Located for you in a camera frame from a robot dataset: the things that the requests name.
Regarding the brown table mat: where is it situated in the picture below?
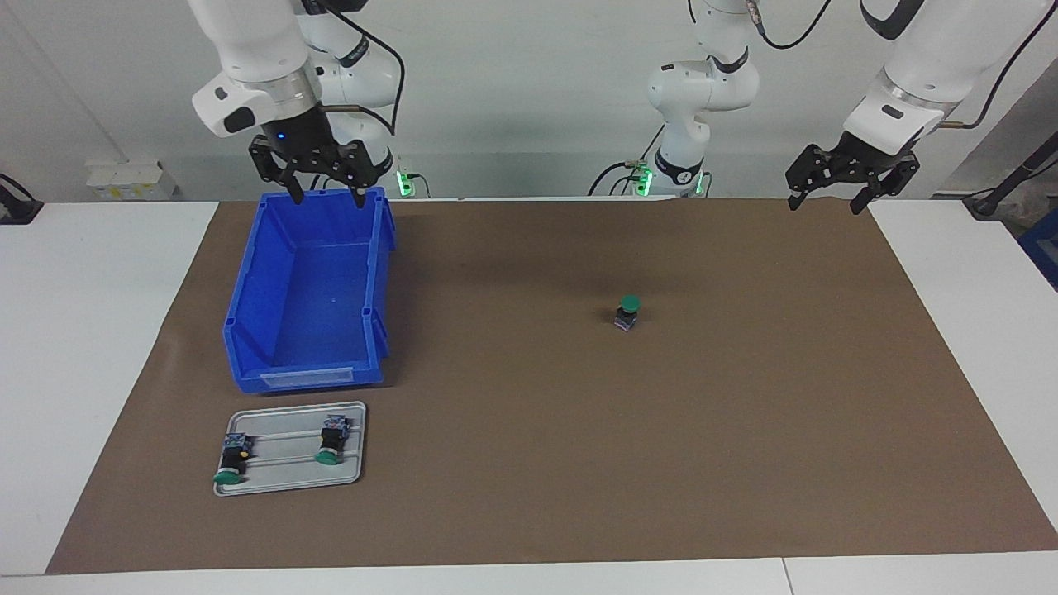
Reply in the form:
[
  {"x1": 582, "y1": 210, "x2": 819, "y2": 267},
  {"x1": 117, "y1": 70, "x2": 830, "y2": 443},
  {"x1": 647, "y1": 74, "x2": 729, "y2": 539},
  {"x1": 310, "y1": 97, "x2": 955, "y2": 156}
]
[{"x1": 45, "y1": 197, "x2": 1058, "y2": 575}]

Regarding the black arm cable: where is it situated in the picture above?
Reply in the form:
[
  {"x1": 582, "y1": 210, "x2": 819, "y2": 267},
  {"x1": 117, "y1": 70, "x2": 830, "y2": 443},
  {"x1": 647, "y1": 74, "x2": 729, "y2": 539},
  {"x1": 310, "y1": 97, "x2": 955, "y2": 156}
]
[
  {"x1": 318, "y1": 0, "x2": 407, "y2": 137},
  {"x1": 748, "y1": 0, "x2": 1058, "y2": 131}
]

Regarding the black clamp mount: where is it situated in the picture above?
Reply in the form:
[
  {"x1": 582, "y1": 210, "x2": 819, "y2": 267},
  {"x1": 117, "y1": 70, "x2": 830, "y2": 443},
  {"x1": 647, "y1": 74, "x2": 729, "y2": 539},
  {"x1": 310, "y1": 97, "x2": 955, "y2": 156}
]
[{"x1": 0, "y1": 174, "x2": 44, "y2": 226}]

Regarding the blue crate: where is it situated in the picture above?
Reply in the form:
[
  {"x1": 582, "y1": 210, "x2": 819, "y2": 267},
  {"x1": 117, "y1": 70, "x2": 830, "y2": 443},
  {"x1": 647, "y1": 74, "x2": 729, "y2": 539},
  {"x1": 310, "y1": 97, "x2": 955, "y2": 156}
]
[{"x1": 1018, "y1": 207, "x2": 1058, "y2": 290}]

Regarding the white cardboard box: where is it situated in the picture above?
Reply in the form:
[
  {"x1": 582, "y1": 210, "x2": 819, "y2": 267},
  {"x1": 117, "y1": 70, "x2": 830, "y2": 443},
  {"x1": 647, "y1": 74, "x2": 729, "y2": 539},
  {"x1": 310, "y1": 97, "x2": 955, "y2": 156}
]
[{"x1": 85, "y1": 159, "x2": 179, "y2": 202}]

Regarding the black stand pole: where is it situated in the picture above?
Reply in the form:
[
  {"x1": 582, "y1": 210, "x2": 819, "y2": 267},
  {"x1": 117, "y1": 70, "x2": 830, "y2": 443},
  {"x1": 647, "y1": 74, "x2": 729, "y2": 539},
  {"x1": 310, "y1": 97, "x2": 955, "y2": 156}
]
[{"x1": 963, "y1": 132, "x2": 1058, "y2": 220}]

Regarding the grey metal tray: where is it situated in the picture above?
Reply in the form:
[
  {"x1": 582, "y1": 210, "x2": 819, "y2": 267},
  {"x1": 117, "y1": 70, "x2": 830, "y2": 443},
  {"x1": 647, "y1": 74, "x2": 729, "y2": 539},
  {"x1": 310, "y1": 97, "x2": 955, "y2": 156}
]
[{"x1": 213, "y1": 401, "x2": 367, "y2": 497}]

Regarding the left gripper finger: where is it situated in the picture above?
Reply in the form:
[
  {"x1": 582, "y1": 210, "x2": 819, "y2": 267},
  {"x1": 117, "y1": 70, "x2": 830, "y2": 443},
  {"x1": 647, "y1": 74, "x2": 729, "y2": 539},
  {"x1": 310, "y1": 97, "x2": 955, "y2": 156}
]
[
  {"x1": 785, "y1": 145, "x2": 840, "y2": 212},
  {"x1": 853, "y1": 155, "x2": 921, "y2": 216}
]

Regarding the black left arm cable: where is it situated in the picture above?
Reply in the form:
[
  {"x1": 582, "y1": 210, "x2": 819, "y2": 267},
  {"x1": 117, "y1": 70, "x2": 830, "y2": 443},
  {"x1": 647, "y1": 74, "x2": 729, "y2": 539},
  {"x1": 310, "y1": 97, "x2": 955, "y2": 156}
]
[{"x1": 748, "y1": 0, "x2": 1058, "y2": 131}]

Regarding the green button with yellow dot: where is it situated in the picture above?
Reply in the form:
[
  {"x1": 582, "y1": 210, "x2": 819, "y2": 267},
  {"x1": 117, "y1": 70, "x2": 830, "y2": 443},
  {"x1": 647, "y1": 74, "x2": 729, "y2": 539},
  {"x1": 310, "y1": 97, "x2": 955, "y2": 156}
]
[{"x1": 212, "y1": 432, "x2": 254, "y2": 486}]

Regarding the blue plastic storage bin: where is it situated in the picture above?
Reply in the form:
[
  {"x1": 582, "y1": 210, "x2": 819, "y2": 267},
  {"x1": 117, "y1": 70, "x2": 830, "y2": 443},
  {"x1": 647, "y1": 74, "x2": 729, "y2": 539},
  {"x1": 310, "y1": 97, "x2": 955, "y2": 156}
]
[{"x1": 222, "y1": 187, "x2": 396, "y2": 394}]

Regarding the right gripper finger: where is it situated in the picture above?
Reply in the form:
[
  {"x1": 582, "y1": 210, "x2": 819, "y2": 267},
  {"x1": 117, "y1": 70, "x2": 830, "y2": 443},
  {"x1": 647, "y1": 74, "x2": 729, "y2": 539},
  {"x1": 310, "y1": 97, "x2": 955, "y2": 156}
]
[
  {"x1": 250, "y1": 139, "x2": 305, "y2": 206},
  {"x1": 331, "y1": 140, "x2": 381, "y2": 207}
]

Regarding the black left base cable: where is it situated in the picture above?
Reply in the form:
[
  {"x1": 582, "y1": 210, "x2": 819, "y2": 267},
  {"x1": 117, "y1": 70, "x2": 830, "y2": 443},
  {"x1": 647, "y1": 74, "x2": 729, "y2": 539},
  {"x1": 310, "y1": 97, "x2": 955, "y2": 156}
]
[{"x1": 589, "y1": 124, "x2": 666, "y2": 197}]

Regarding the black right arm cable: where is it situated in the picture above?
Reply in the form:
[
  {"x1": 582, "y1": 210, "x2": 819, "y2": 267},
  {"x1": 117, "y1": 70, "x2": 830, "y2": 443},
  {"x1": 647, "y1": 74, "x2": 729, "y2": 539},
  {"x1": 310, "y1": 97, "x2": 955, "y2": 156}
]
[{"x1": 318, "y1": 0, "x2": 407, "y2": 137}]

